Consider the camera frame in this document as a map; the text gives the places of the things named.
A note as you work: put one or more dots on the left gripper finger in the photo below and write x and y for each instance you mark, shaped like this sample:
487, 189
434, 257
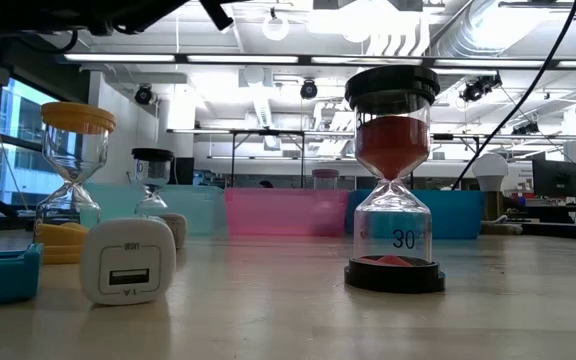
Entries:
216, 15

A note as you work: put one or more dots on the black-capped purple sand hourglass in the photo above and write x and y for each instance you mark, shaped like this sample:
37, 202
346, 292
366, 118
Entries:
152, 155

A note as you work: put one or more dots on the orange hourglass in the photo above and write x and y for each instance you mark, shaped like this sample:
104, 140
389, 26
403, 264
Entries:
78, 117

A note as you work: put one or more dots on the small green white-capped hourglass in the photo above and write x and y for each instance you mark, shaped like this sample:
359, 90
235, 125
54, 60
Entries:
178, 230

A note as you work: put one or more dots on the black-capped red sand hourglass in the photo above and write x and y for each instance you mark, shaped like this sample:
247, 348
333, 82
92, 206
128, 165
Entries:
392, 145

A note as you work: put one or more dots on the teal digital clock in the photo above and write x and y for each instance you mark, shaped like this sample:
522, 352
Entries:
3, 275

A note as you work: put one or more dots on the long ceiling light strip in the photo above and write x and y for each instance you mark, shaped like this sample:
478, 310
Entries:
243, 59

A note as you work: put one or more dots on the black box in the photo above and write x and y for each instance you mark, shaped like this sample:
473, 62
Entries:
184, 171

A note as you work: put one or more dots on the white ceiling pipes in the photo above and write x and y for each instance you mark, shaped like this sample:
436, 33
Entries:
393, 40

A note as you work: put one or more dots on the mauve-capped hourglass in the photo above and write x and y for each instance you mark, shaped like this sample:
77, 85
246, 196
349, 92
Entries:
325, 174

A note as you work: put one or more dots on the green translucent plastic bin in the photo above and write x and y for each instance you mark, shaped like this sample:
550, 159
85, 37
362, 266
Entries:
198, 210

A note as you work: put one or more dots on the pink translucent plastic bin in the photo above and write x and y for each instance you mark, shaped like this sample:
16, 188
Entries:
288, 212

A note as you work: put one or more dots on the large black-framed window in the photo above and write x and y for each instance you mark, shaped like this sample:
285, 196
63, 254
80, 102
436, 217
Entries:
18, 115

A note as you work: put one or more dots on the white USB charger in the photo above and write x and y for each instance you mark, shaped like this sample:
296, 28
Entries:
128, 260

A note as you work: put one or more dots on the black ceiling spotlight cluster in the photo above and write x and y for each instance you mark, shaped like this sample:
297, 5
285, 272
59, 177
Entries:
525, 129
478, 89

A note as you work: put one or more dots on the white light bulb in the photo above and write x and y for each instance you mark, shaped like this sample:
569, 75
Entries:
489, 170

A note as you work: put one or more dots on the blue plastic bin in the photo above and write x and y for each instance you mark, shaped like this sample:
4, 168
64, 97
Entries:
460, 215

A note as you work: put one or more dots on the brown bulb socket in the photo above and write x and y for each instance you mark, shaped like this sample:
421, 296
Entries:
494, 205

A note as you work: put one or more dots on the black computer monitor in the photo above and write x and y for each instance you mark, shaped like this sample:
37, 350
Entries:
555, 177

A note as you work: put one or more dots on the silver air duct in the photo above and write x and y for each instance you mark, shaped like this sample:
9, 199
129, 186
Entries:
468, 30

